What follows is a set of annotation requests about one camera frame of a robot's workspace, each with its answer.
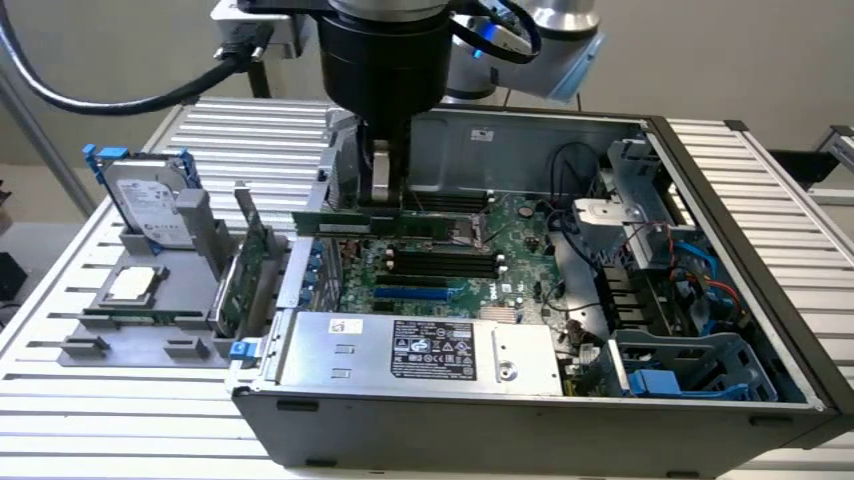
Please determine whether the black looped wire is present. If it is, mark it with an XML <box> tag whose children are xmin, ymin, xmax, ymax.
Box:
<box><xmin>548</xmin><ymin>141</ymin><xmax>607</xmax><ymax>202</ymax></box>

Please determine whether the thick black camera cable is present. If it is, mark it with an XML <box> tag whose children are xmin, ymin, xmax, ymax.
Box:
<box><xmin>0</xmin><ymin>0</ymin><xmax>269</xmax><ymax>118</ymax></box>

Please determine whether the grey aluminium pole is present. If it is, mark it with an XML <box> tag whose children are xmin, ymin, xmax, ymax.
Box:
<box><xmin>0</xmin><ymin>64</ymin><xmax>95</xmax><ymax>217</ymax></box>

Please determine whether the blue disk bay latch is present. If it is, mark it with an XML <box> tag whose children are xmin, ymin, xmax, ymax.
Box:
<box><xmin>625</xmin><ymin>368</ymin><xmax>683</xmax><ymax>400</ymax></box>

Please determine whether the green graphics card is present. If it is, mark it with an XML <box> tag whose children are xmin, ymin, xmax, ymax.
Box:
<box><xmin>216</xmin><ymin>182</ymin><xmax>293</xmax><ymax>342</ymax></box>

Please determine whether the black box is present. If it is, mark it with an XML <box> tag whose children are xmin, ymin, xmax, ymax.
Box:
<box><xmin>0</xmin><ymin>251</ymin><xmax>29</xmax><ymax>302</ymax></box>

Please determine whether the silver hard disk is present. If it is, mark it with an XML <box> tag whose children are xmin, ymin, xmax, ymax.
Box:
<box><xmin>100</xmin><ymin>159</ymin><xmax>194</xmax><ymax>249</ymax></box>

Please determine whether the grey disk bay cage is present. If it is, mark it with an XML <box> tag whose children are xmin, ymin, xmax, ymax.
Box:
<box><xmin>604</xmin><ymin>327</ymin><xmax>783</xmax><ymax>403</ymax></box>

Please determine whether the aluminium frame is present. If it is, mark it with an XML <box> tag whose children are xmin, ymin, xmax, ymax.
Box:
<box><xmin>807</xmin><ymin>123</ymin><xmax>854</xmax><ymax>207</ymax></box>

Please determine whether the thin black looped cable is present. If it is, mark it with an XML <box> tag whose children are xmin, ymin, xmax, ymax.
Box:
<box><xmin>450</xmin><ymin>0</ymin><xmax>543</xmax><ymax>65</ymax></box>

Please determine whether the CPU socket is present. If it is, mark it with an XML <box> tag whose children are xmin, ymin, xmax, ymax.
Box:
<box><xmin>452</xmin><ymin>212</ymin><xmax>489</xmax><ymax>250</ymax></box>

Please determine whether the blue data wire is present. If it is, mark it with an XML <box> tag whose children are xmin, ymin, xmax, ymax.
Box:
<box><xmin>671</xmin><ymin>238</ymin><xmax>743</xmax><ymax>334</ymax></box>

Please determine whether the grey parts rack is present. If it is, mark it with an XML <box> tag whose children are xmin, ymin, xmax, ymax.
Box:
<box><xmin>58</xmin><ymin>187</ymin><xmax>296</xmax><ymax>371</ymax></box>

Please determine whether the silver CPU chip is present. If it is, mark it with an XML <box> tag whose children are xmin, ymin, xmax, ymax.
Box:
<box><xmin>106</xmin><ymin>267</ymin><xmax>160</xmax><ymax>302</ymax></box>

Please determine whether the long black expansion slot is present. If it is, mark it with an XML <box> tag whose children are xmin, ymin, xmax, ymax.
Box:
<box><xmin>374</xmin><ymin>273</ymin><xmax>449</xmax><ymax>290</ymax></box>

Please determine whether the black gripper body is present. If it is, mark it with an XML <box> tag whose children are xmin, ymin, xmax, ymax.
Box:
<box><xmin>316</xmin><ymin>10</ymin><xmax>449</xmax><ymax>142</ymax></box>

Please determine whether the black panel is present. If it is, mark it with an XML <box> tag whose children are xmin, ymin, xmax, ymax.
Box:
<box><xmin>764</xmin><ymin>148</ymin><xmax>840</xmax><ymax>190</ymax></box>

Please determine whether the silver hinged bracket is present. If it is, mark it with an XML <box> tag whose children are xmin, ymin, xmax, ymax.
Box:
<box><xmin>571</xmin><ymin>197</ymin><xmax>636</xmax><ymax>237</ymax></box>

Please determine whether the green motherboard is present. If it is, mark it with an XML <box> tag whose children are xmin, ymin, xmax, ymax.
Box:
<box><xmin>330</xmin><ymin>192</ymin><xmax>569</xmax><ymax>332</ymax></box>

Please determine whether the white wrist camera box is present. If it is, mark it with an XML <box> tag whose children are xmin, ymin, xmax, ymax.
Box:
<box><xmin>209</xmin><ymin>0</ymin><xmax>302</xmax><ymax>59</ymax></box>

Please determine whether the green RAM stick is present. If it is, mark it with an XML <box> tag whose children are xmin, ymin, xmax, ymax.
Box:
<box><xmin>289</xmin><ymin>209</ymin><xmax>457</xmax><ymax>240</ymax></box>
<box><xmin>81</xmin><ymin>308</ymin><xmax>202</xmax><ymax>324</ymax></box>

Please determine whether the blue expansion slot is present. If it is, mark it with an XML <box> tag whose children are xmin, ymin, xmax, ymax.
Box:
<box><xmin>372</xmin><ymin>285</ymin><xmax>450</xmax><ymax>302</ymax></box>

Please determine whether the hard drive with blue bracket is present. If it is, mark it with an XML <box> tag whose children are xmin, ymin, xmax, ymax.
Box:
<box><xmin>79</xmin><ymin>143</ymin><xmax>202</xmax><ymax>252</ymax></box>

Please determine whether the open black PC case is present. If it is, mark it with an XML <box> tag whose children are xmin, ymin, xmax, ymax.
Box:
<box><xmin>224</xmin><ymin>97</ymin><xmax>854</xmax><ymax>467</ymax></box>

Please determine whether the metal drive bay frame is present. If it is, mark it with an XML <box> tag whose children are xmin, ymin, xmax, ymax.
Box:
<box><xmin>596</xmin><ymin>138</ymin><xmax>699</xmax><ymax>269</ymax></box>

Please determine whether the silver power supply unit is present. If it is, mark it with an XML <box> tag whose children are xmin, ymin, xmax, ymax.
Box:
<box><xmin>273</xmin><ymin>311</ymin><xmax>563</xmax><ymax>399</ymax></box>

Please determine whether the black stand pole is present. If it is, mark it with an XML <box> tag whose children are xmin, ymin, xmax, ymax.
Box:
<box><xmin>245</xmin><ymin>55</ymin><xmax>274</xmax><ymax>99</ymax></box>

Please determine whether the red wire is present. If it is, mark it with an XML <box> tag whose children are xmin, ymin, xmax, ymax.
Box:
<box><xmin>704</xmin><ymin>278</ymin><xmax>743</xmax><ymax>317</ymax></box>

